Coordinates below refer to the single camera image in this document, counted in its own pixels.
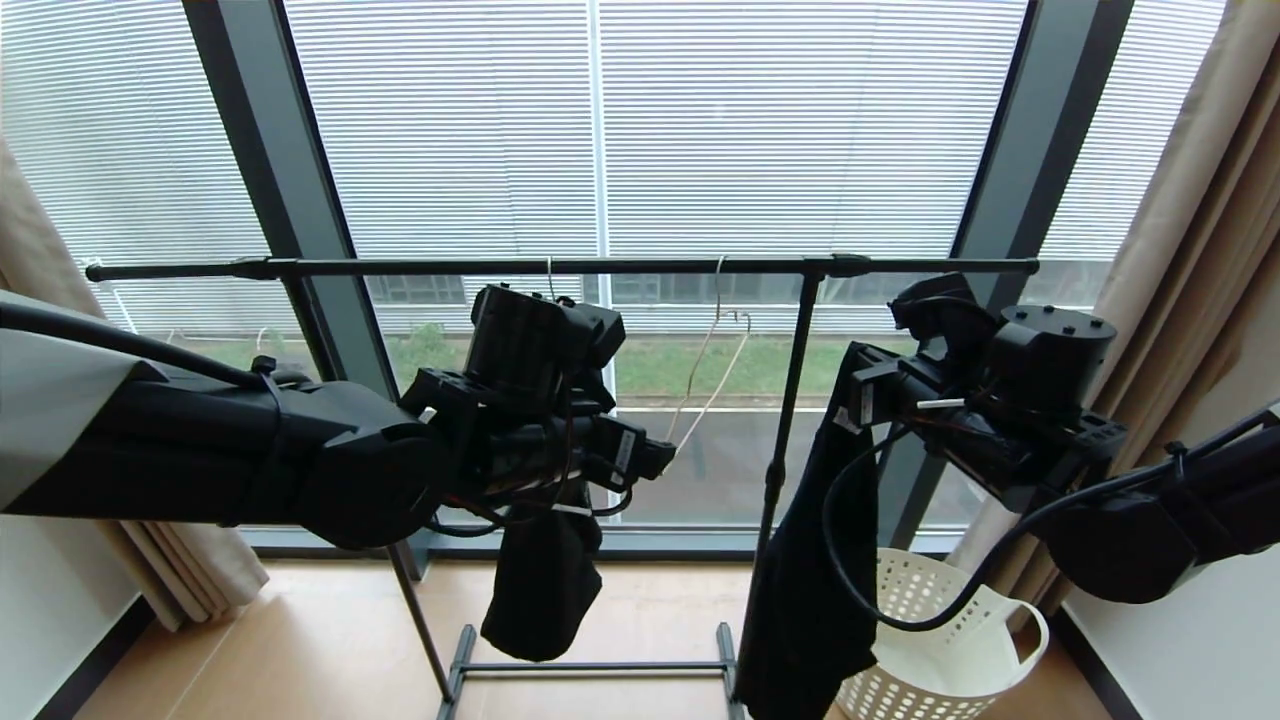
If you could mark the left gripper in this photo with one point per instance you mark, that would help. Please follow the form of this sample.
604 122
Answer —
630 455

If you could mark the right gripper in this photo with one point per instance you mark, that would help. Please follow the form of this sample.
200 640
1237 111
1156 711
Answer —
900 390

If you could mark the black shorts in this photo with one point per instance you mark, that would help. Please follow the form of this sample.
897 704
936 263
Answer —
545 590

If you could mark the pink clothes hanger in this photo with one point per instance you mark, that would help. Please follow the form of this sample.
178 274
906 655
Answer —
549 280
718 300

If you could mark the heap of clothes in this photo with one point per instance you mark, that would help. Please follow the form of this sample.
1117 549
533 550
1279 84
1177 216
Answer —
810 580

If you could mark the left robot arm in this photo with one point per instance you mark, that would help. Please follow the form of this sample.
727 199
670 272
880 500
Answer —
200 450

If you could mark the white laundry basket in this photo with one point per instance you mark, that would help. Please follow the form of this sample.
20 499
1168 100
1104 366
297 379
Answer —
950 660

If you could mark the black clothes rack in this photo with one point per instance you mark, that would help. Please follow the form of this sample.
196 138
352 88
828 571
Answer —
400 267

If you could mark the window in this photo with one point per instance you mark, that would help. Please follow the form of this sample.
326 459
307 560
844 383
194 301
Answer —
800 130

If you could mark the beige curtain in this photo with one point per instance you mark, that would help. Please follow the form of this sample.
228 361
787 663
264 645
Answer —
190 580
1180 200

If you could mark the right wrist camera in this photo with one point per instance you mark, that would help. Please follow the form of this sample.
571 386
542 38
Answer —
940 310

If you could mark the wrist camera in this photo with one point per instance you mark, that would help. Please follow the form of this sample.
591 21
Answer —
598 335
940 310

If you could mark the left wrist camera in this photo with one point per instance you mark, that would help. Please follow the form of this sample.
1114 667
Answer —
598 335

